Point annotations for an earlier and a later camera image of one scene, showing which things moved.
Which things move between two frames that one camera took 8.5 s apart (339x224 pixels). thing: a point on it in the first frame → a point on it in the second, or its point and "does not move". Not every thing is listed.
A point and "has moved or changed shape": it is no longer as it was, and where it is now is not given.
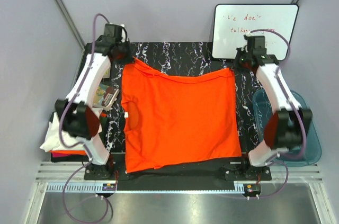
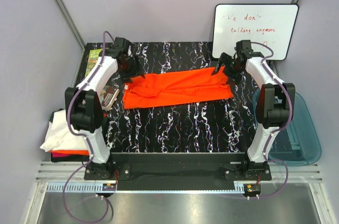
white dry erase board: x=232 y=22 does not move
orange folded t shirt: x=70 y=152 does not move
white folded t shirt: x=52 y=141 does not move
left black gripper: x=129 y=59 → x=137 y=70
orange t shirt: x=170 y=117 has moved or changed shape
